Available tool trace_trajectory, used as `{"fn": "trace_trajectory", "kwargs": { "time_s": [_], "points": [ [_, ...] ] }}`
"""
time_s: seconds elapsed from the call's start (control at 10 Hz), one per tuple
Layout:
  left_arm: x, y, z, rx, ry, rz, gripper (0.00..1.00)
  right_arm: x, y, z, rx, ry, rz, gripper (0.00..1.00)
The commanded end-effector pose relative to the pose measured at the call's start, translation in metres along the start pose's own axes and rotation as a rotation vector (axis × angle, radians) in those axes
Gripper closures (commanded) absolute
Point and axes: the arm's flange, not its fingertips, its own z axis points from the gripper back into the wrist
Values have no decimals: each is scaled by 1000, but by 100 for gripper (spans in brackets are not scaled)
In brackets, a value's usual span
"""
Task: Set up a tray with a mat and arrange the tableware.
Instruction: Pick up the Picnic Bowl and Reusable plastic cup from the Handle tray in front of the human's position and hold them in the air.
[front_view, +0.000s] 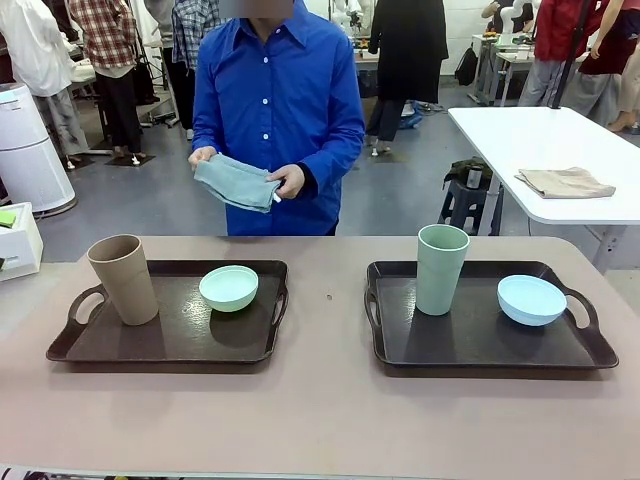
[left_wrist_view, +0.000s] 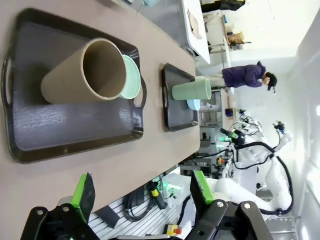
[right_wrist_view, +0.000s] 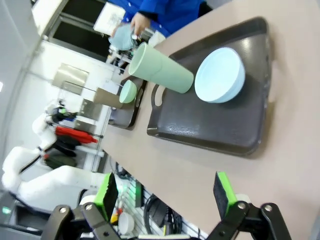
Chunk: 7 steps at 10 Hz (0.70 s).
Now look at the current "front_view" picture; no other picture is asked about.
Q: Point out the person's left hand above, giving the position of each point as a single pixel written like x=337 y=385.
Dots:
x=292 y=179

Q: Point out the person's right hand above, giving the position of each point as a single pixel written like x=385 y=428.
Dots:
x=204 y=154

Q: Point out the teal cloth mat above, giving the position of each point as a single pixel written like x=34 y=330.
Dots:
x=235 y=185

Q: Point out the mint green bowl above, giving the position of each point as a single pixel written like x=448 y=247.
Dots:
x=230 y=292

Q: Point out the brown tall cup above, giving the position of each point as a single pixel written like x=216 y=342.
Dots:
x=127 y=285

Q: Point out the beige cloth mat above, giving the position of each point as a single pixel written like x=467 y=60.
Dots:
x=565 y=182

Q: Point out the person's right forearm blue sleeve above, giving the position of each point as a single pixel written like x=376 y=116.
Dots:
x=205 y=131

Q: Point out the person's left forearm blue sleeve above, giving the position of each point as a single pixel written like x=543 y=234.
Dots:
x=334 y=162

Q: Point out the dark brown tray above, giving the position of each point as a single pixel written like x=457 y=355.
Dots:
x=190 y=340
x=475 y=345

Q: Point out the person in blue shirt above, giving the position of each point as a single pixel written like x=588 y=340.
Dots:
x=280 y=90

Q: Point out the bystander in blue plaid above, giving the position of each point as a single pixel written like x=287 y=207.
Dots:
x=187 y=30

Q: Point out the bystander in plaid shirt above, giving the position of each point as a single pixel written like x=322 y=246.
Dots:
x=110 y=45

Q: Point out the dark green bundle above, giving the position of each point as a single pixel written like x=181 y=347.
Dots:
x=457 y=169

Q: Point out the dark plastic stool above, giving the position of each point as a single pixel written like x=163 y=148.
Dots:
x=457 y=205

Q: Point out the bystander in black coat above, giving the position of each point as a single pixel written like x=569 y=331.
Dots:
x=407 y=50

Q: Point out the white air purifier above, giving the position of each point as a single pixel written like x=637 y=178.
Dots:
x=30 y=160

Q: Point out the green tall cup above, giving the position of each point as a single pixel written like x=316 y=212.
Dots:
x=440 y=280

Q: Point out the small metal can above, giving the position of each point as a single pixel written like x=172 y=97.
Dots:
x=473 y=178

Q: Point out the bystander in white clothes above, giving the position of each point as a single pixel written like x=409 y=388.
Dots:
x=35 y=50

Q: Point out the black backpack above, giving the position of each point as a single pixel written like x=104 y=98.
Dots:
x=466 y=66

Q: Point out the white foam box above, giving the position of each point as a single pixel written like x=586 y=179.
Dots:
x=20 y=250

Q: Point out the green sponge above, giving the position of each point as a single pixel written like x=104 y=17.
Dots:
x=7 y=220

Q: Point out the background white workbench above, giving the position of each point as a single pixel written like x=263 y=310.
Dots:
x=500 y=60

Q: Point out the white side table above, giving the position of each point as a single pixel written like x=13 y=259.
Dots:
x=540 y=135

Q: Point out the light blue bowl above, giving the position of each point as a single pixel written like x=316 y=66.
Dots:
x=531 y=302

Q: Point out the bystander in red jacket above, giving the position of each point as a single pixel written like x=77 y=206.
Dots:
x=560 y=35

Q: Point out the black vertical pole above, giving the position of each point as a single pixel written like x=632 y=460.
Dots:
x=570 y=55

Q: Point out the bystander in maroon apron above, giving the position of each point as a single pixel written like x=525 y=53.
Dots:
x=615 y=55

